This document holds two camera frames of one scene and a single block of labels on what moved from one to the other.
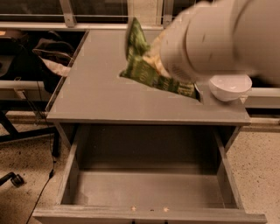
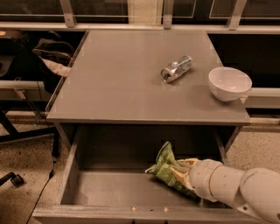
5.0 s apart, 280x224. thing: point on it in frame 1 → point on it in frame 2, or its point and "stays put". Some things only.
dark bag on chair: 56,56 stays put
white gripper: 177,55 → 201,178
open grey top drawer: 148,174 stays put
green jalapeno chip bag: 140,68 → 161,170
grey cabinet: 94,93 stays put
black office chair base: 13,134 stays put
